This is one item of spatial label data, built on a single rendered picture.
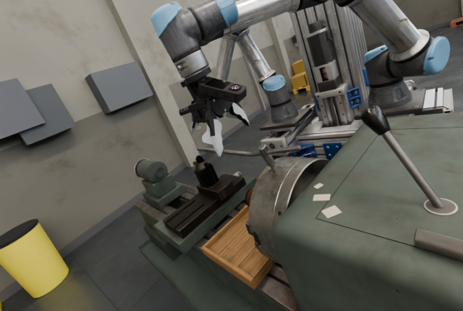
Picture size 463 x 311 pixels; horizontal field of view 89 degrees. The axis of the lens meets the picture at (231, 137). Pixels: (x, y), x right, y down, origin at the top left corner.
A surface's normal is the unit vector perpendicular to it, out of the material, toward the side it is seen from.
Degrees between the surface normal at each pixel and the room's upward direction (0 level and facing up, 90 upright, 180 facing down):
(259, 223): 65
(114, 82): 90
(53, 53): 90
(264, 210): 52
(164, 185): 90
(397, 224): 0
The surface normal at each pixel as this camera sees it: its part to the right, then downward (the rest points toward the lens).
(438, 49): 0.44, 0.22
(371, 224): -0.36, -0.89
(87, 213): 0.72, -0.07
